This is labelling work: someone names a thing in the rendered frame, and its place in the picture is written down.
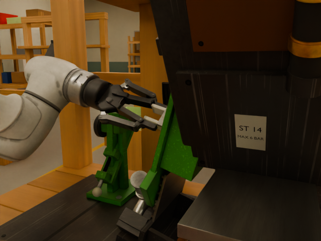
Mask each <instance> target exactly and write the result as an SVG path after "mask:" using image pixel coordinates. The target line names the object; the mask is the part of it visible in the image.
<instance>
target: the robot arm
mask: <svg viewBox="0 0 321 241"><path fill-rule="evenodd" d="M24 75H25V78H26V81H27V83H28V85H27V88H26V90H25V91H24V93H23V94H22V95H21V96H20V95H18V94H10V95H7V96H5V95H2V94H0V158H3V159H5V160H9V161H13V162H18V161H20V160H24V159H26V158H27V157H29V156H30V155H31V154H33V153H34V152H35V151H36V150H37V149H38V147H39V146H40V145H41V144H42V142H43V141H44V139H45V138H46V137H47V135H48V134H49V132H50V131H51V129H52V127H53V126H54V124H55V121H56V119H57V117H58V115H59V113H60V112H61V111H62V109H63V108H64V107H65V106H66V105H67V104H68V103H69V102H72V103H75V104H77V105H80V106H82V107H92V108H95V109H97V110H100V112H101V114H100V115H99V116H98V118H99V120H100V122H101V123H102V124H111V125H115V126H118V127H121V128H124V129H127V130H130V131H134V132H138V131H139V129H140V128H142V129H144V128H147V129H149V130H152V131H156V130H157V129H158V130H160V131H161V128H162V127H160V126H158V125H157V123H158V120H155V119H153V118H150V117H148V116H144V119H143V118H142V117H141V116H139V115H137V114H135V113H134V112H132V111H130V110H128V109H127V108H125V107H123V105H124V104H128V105H129V104H132V105H137V106H141V107H145V108H149V109H152V110H153V113H156V114H159V115H162V114H163V113H164V111H165V109H166V108H167V106H166V105H164V104H161V103H158V102H157V97H156V94H155V93H153V92H151V91H149V90H147V89H145V88H142V87H140V86H138V85H136V84H134V83H132V82H131V81H130V80H129V79H128V78H126V79H125V83H123V84H121V85H113V84H111V83H109V82H107V81H104V80H102V79H100V78H99V76H98V75H96V74H93V73H90V72H88V71H85V70H83V69H80V68H78V67H77V66H76V65H74V64H72V63H70V62H68V61H65V60H63V59H60V58H56V57H51V56H36V57H33V58H31V59H30V60H29V61H28V62H27V63H26V65H25V68H24ZM124 89H126V90H127V91H131V92H133V93H135V94H137V95H139V96H140V97H139V96H135V95H131V94H129V93H127V92H124ZM113 112H116V113H118V114H119V115H122V116H124V117H126V118H127V119H129V120H131V121H129V120H125V119H122V118H119V117H115V116H112V115H108V113H113Z"/></svg>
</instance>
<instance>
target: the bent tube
mask: <svg viewBox="0 0 321 241"><path fill-rule="evenodd" d="M166 109H167V108H166ZM166 109H165V111H164V113H163V114H162V116H161V118H160V119H159V121H158V123H157V125H158V126H160V127H162V124H163V120H164V117H165V113H166ZM148 207H149V206H148V205H147V204H146V202H145V200H140V199H139V200H138V202H137V204H136V205H135V207H134V209H133V211H135V212H136V213H138V214H140V215H142V216H143V214H144V212H145V210H146V209H148Z"/></svg>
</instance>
